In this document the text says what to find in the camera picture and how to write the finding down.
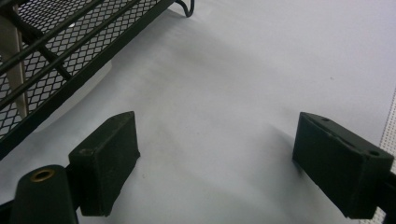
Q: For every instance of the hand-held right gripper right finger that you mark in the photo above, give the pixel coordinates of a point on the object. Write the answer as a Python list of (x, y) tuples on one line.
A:
[(339, 165)]

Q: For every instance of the white perforated board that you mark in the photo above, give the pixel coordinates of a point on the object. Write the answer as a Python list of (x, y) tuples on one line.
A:
[(387, 146)]

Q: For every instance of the beige wooden leg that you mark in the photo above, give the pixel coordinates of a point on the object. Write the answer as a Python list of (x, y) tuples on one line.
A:
[(14, 59)]

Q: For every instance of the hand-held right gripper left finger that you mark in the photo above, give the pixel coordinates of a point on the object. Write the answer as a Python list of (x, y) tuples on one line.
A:
[(102, 168)]

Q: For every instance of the black metal mesh rack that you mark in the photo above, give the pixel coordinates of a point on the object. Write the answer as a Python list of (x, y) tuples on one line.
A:
[(62, 59)]

